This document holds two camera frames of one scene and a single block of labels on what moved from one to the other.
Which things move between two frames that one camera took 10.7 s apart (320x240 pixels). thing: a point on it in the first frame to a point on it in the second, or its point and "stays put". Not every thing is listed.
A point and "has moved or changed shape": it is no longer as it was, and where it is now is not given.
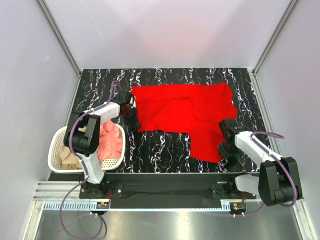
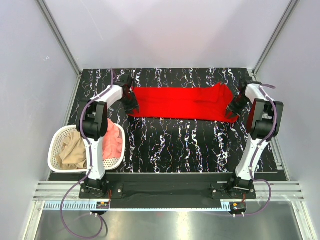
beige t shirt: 66,160 stays put
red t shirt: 197,109 has moved or changed shape
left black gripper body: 131,116 to 129,97
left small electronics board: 102,205 stays put
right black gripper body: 225,152 to 238,101
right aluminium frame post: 252,73 stays put
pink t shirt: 111,141 stays put
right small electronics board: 237,207 stays put
